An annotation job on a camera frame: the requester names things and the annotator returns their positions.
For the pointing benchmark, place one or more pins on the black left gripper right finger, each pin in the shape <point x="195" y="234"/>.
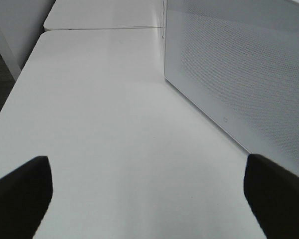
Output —
<point x="272" y="193"/>

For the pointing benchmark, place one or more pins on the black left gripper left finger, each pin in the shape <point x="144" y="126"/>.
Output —
<point x="25" y="195"/>

